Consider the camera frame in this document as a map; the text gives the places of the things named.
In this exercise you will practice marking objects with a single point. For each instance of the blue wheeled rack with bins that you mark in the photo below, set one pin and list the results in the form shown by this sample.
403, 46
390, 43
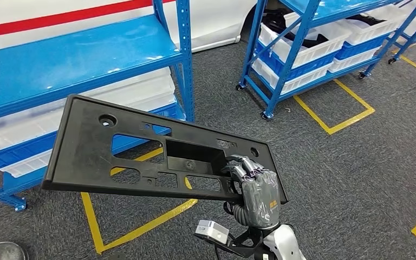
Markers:
290, 64

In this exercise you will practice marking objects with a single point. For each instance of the blue metal shelf rack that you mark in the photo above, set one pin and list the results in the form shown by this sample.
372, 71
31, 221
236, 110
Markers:
68, 54

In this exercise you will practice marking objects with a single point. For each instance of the large clear plastic bin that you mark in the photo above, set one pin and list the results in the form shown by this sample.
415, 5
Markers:
25, 125

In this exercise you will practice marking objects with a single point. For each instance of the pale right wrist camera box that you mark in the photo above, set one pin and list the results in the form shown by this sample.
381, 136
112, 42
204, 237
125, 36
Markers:
211, 232

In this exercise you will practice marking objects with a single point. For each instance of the white bin with black parts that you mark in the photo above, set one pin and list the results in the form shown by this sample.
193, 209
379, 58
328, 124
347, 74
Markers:
312, 54

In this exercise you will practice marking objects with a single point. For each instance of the red barrier tape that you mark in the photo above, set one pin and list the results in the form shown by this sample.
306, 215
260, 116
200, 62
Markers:
50, 19

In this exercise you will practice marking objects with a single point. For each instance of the white car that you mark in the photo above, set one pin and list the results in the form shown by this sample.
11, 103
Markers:
215, 21

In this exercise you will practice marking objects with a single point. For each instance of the black plastic panel part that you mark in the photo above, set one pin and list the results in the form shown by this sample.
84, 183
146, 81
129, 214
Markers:
78, 154

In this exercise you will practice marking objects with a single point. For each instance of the black parts in bin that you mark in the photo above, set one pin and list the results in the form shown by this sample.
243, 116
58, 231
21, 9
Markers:
294, 34

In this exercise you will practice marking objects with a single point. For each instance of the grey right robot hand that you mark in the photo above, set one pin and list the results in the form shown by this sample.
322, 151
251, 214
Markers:
262, 201

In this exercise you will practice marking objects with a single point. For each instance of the yellow floor tape square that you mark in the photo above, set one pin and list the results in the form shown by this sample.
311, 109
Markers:
93, 229
337, 127

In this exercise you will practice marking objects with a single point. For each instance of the blue plastic bin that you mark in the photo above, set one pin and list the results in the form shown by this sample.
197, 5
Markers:
358, 52
301, 71

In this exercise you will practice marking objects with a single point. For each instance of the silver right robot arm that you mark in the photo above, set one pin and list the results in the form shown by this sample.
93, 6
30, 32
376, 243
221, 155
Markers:
283, 244

